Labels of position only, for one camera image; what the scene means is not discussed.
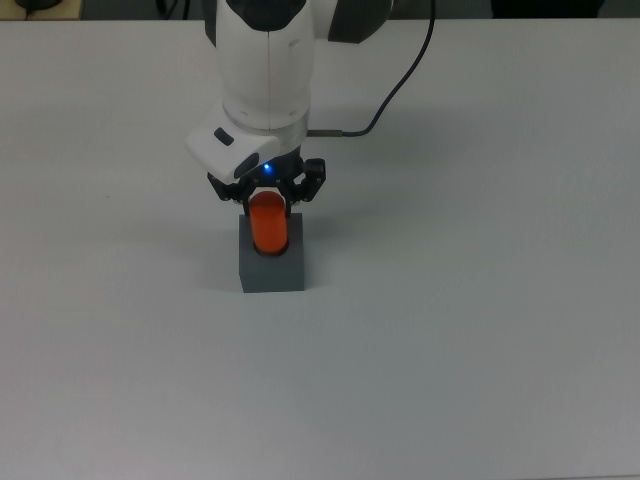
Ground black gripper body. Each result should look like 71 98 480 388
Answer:
246 146 307 193

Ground orange cylinder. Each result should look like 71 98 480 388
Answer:
248 189 290 257

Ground grey block with round hole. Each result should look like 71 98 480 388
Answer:
238 211 307 295

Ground large dark object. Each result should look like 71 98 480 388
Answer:
490 0 607 20

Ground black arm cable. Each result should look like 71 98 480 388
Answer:
306 0 437 139

